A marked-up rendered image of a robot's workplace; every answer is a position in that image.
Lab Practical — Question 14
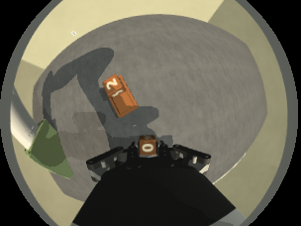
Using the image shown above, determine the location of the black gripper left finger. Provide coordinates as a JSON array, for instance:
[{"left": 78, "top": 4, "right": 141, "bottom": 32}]
[{"left": 86, "top": 139, "right": 141, "bottom": 182}]

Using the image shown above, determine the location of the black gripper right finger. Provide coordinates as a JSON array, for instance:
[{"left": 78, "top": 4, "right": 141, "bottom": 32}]
[{"left": 156, "top": 139, "right": 211, "bottom": 175}]

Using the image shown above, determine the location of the brown number cube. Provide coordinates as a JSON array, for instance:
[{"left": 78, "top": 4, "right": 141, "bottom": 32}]
[
  {"left": 139, "top": 135, "right": 156, "bottom": 156},
  {"left": 102, "top": 74, "right": 126, "bottom": 98}
]

